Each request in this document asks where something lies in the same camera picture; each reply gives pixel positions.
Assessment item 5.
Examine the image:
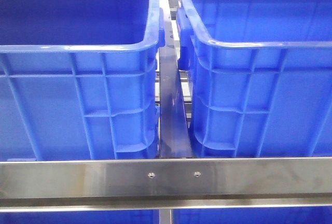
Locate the steel lower vertical post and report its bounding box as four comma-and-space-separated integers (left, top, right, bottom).
159, 209, 173, 224

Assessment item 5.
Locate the blue crate lower right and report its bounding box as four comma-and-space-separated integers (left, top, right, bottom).
173, 206, 331, 223

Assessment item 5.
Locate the stainless steel front rail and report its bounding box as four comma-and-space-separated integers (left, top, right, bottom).
1, 157, 331, 212

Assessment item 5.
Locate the blue crate lower left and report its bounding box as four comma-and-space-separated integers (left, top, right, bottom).
1, 210, 159, 223

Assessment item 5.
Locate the steel centre divider bar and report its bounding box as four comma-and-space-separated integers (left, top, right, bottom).
159, 0, 193, 158

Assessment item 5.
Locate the blue plastic crate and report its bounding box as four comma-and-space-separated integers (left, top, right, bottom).
1, 0, 164, 161
181, 0, 331, 158

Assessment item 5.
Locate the blue plastic crate left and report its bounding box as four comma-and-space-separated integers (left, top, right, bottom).
1, 0, 164, 161

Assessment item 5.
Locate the blue plastic crate right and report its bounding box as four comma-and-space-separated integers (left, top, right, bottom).
181, 0, 331, 158

